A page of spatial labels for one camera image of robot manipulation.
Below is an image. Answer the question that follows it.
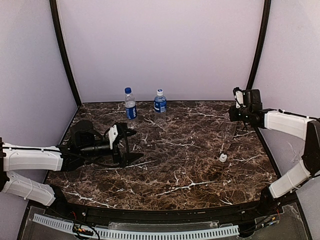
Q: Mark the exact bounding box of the clear bottle white cap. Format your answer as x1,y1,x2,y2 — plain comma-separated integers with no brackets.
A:
220,112,238,144

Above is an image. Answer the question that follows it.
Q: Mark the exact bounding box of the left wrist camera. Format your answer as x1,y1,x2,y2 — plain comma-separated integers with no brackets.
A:
108,124,118,150

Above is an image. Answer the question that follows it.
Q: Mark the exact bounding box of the right black frame post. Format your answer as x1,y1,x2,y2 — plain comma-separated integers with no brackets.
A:
246,0,272,90

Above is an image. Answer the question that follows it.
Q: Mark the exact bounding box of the short bottle blue label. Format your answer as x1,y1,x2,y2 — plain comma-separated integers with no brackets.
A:
153,89,167,125

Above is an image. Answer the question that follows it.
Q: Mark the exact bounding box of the black frame post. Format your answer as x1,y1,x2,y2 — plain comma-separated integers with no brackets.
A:
49,0,82,108
246,0,272,90

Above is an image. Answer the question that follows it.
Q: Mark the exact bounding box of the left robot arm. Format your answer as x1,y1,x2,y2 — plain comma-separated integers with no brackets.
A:
0,120,143,207

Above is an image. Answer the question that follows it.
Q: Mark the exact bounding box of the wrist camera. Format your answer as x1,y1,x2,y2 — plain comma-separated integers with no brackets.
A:
108,124,118,150
233,87,245,109

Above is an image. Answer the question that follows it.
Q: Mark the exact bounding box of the tall bottle blue cap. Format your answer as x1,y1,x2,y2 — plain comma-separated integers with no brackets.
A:
124,87,139,129

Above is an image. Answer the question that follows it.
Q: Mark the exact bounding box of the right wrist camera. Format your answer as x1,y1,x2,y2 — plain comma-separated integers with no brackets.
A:
233,87,245,109

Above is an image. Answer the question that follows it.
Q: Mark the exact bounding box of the white slotted cable duct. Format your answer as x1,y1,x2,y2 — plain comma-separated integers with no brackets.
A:
32,213,240,240

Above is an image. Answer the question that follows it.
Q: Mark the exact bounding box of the black front table rail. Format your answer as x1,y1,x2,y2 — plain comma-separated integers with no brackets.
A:
29,197,286,227

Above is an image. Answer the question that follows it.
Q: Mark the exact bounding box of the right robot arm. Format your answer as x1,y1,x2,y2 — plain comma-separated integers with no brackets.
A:
229,87,320,199

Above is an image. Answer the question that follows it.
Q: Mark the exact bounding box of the left black frame post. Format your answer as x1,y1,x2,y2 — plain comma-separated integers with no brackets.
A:
49,0,82,108

